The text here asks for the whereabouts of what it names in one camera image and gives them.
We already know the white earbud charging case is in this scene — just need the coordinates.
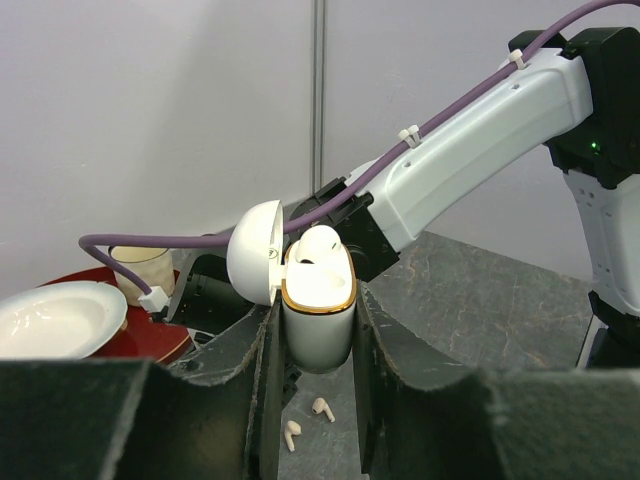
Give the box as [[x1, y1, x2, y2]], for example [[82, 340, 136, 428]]
[[226, 200, 357, 374]]

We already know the beige ceramic cup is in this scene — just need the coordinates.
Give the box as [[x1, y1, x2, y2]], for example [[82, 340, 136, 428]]
[[109, 246, 175, 307]]

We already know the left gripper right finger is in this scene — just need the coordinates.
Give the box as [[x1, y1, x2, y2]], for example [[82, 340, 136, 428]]
[[352, 285, 639, 479]]

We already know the white earbud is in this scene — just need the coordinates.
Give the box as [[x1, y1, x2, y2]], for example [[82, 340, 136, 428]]
[[295, 225, 342, 264]]

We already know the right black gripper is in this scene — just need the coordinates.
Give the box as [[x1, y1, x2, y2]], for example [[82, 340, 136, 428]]
[[165, 249, 253, 335]]

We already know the pink earbud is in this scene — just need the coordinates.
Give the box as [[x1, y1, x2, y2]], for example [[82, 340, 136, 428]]
[[312, 397, 336, 423], [283, 420, 302, 453]]

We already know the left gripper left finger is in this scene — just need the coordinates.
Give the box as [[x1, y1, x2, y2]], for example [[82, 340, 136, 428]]
[[1, 306, 284, 479]]

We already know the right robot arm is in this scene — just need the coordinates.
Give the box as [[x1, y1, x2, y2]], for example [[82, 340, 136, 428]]
[[293, 27, 639, 368]]

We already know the white paper plate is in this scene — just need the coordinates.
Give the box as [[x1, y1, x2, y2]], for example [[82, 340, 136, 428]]
[[1, 281, 128, 360]]

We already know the red round tray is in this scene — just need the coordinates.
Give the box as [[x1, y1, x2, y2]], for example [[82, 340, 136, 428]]
[[42, 267, 191, 364]]

